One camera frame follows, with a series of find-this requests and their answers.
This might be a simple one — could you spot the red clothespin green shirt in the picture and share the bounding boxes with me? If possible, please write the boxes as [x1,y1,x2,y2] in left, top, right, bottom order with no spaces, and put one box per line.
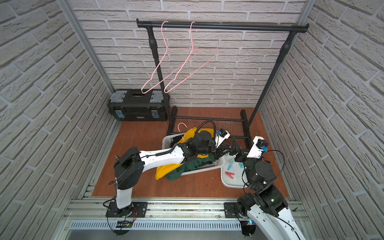
[225,171,235,179]

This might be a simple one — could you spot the green t-shirt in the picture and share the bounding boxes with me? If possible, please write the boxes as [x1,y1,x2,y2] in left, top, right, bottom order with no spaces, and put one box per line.
[165,155,216,181]

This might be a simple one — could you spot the pink hanger of yellow shirt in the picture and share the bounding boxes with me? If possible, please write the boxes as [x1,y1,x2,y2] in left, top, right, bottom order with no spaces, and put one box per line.
[176,122,189,142]

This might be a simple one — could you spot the white perforated laundry basket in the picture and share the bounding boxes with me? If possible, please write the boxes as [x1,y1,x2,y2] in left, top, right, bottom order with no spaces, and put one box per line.
[162,133,227,176]

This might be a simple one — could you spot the yellow t-shirt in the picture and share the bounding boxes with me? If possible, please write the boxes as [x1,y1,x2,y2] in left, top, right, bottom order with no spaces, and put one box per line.
[154,127,216,181]

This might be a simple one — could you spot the pink hanger of green shirt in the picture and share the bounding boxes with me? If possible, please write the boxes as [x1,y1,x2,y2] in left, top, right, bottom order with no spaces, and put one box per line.
[163,21,220,94]

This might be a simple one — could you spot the pink hanger of black shirt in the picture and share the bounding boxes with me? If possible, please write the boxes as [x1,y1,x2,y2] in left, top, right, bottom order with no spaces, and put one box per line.
[140,20,193,95]

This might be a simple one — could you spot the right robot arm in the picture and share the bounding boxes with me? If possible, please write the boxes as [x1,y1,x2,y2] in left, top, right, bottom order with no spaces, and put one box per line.
[225,138,305,240]

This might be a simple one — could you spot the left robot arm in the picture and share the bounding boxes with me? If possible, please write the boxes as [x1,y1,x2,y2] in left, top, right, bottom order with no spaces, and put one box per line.
[103,125,230,218]

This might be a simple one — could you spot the white plastic tray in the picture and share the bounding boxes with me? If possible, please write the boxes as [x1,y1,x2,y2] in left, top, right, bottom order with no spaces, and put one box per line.
[221,153,248,189]

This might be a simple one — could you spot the black clothes rack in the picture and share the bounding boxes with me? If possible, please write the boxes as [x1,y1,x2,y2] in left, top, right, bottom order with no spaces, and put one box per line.
[136,19,310,149]

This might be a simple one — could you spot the black toolbox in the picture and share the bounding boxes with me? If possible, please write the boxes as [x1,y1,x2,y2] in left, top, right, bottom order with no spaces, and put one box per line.
[107,89,169,122]

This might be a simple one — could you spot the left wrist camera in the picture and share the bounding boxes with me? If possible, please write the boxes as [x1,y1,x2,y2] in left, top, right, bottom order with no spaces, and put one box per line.
[215,129,231,148]

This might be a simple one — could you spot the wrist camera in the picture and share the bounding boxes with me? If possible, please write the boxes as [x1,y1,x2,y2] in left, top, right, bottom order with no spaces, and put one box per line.
[247,136,269,160]
[215,129,231,148]

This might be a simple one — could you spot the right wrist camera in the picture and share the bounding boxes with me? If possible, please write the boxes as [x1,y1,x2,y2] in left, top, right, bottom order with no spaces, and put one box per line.
[247,136,269,160]

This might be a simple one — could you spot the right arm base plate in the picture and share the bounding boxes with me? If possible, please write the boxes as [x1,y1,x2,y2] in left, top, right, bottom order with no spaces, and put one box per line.
[224,202,248,219]

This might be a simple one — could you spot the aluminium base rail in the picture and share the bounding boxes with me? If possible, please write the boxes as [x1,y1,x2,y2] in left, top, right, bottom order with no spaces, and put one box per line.
[53,197,316,240]

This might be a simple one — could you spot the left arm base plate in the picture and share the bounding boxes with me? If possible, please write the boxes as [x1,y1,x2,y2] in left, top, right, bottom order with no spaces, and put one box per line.
[106,201,148,218]

